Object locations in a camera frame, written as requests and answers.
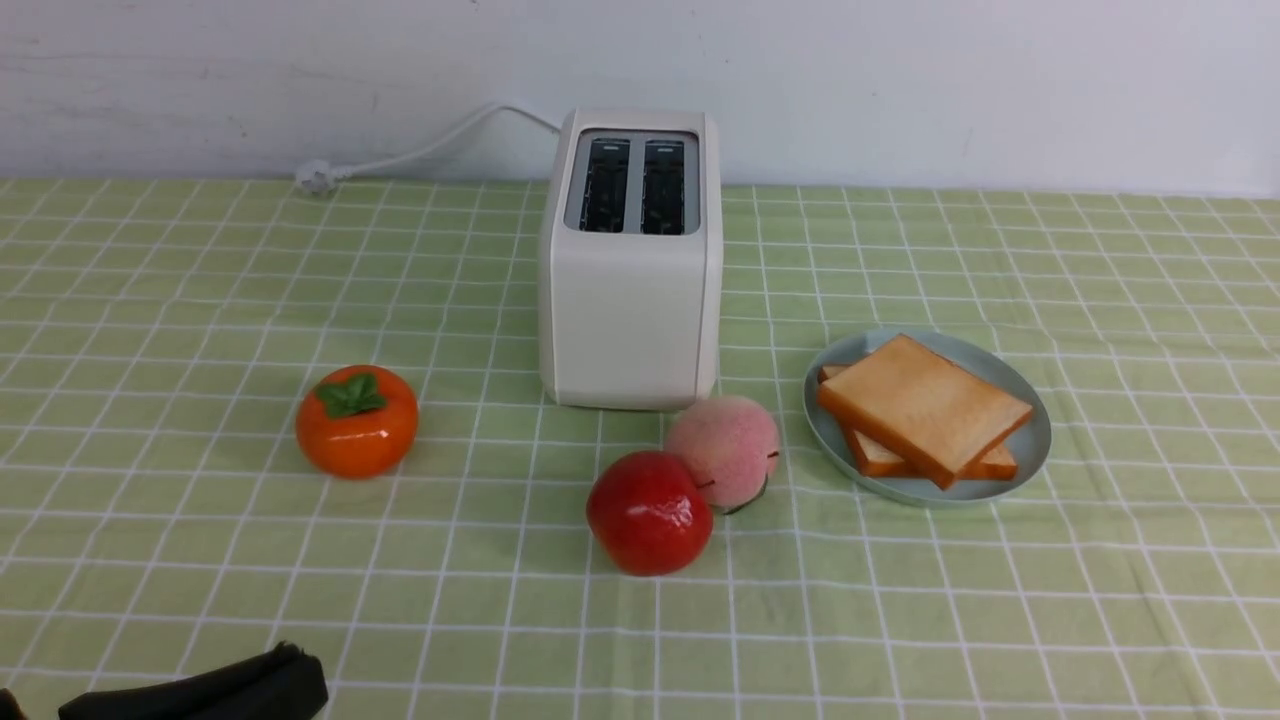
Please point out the orange persimmon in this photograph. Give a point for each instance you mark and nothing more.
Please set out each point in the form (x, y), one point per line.
(357, 422)

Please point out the red apple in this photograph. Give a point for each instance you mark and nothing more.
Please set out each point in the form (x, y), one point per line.
(647, 514)

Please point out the pink peach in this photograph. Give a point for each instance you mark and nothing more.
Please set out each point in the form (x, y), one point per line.
(731, 445)

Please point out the light blue plate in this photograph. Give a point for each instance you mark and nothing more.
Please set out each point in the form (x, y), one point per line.
(926, 419)

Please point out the white toaster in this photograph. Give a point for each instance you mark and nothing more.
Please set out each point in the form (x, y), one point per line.
(631, 261)

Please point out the toasted bread slice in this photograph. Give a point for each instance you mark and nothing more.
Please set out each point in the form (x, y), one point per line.
(925, 405)
(880, 460)

